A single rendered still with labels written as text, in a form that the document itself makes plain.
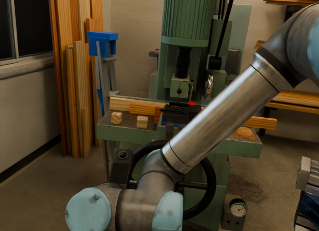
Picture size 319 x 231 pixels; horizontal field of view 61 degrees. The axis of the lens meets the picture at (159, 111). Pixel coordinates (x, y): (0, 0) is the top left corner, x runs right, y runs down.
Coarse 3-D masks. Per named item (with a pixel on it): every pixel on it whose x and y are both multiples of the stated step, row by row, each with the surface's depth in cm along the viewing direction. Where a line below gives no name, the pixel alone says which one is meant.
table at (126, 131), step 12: (108, 120) 104; (132, 120) 106; (96, 132) 101; (108, 132) 100; (120, 132) 100; (132, 132) 99; (144, 132) 99; (156, 132) 98; (252, 132) 105; (228, 144) 97; (240, 144) 96; (252, 144) 96; (252, 156) 97
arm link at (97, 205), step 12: (84, 192) 44; (96, 192) 45; (108, 192) 47; (72, 204) 44; (84, 204) 43; (96, 204) 43; (108, 204) 44; (72, 216) 43; (84, 216) 43; (96, 216) 43; (108, 216) 44; (72, 228) 43; (84, 228) 43; (96, 228) 43; (108, 228) 45
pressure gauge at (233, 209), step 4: (232, 200) 99; (236, 200) 98; (240, 200) 98; (232, 204) 97; (236, 204) 97; (240, 204) 97; (244, 204) 97; (232, 208) 98; (236, 208) 98; (240, 208) 98; (244, 208) 97; (232, 212) 99; (236, 212) 98; (240, 212) 98; (244, 212) 98; (236, 216) 99; (240, 216) 98
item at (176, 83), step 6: (174, 78) 105; (180, 78) 106; (186, 78) 107; (174, 84) 104; (180, 84) 103; (186, 84) 103; (174, 90) 104; (186, 90) 104; (174, 96) 105; (180, 96) 105; (186, 96) 105
